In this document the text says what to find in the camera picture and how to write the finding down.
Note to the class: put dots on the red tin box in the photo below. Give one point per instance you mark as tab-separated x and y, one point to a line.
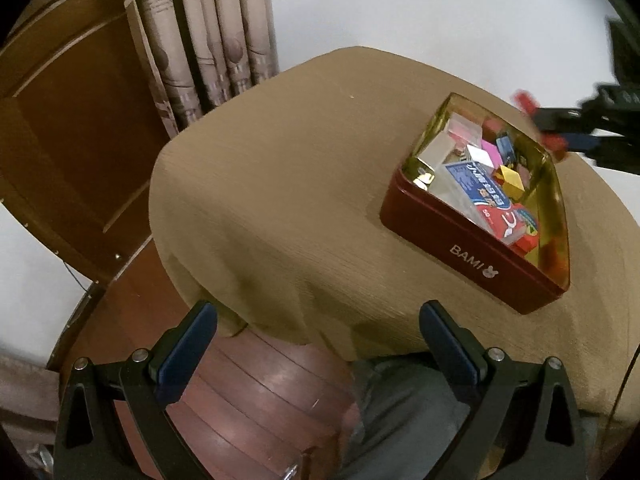
450	240

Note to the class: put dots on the pink eraser block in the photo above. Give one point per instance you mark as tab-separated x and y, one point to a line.
492	152

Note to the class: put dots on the blue printed card box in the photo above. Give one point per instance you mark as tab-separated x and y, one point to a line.
475	182

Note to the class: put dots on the small white block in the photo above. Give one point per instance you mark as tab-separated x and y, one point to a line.
475	155

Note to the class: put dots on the silver metal box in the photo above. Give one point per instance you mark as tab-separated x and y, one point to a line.
435	152

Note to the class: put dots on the gold faceted cube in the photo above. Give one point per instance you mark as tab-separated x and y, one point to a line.
510	185

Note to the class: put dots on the person's leg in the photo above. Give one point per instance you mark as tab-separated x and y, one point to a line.
400	425

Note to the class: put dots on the red clip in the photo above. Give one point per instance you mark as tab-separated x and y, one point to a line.
525	100

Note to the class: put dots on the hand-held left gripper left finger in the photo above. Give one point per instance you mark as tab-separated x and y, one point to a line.
187	355

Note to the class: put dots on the wooden door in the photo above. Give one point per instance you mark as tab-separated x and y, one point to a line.
75	135

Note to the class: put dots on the tan tablecloth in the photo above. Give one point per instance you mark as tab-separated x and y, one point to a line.
300	185

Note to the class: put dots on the small blue box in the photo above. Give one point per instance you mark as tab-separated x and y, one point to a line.
506	147

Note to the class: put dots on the red white small box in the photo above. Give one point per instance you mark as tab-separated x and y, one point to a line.
500	220

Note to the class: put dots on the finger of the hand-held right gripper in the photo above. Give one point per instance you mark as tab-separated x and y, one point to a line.
562	117
582	142

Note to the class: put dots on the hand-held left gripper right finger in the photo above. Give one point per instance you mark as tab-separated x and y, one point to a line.
450	355

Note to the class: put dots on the patterned curtain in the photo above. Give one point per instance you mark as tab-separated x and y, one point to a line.
225	25

